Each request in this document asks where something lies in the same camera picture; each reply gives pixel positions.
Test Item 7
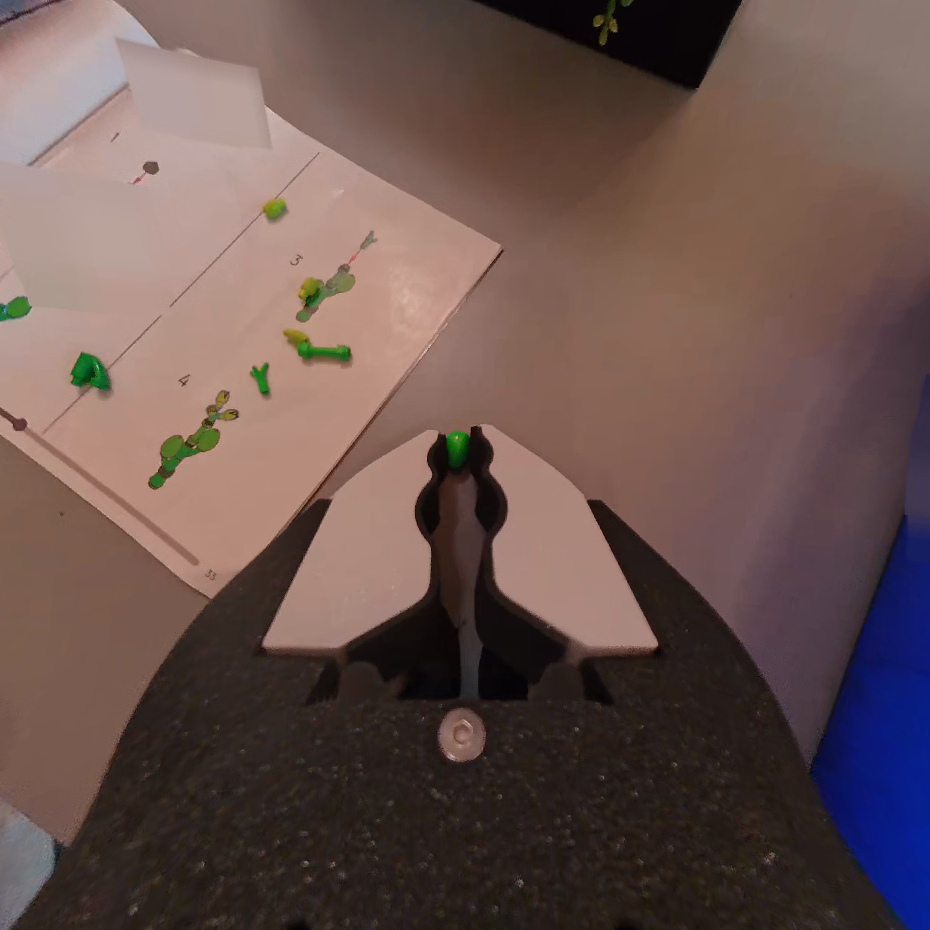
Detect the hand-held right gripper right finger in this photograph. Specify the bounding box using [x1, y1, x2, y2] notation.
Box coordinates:
[468, 425, 660, 667]

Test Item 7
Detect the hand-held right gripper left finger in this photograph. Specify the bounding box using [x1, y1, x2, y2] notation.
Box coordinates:
[262, 429, 462, 666]

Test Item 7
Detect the grey desk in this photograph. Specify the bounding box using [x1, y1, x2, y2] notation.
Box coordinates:
[0, 0, 930, 844]

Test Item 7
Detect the open instruction booklet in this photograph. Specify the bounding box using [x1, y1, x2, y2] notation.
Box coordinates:
[0, 0, 504, 600]

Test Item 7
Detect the blue plastic bin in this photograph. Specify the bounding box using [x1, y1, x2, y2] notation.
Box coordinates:
[810, 512, 930, 930]

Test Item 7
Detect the black orchid print box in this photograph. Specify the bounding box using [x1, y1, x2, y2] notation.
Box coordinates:
[472, 0, 742, 88]

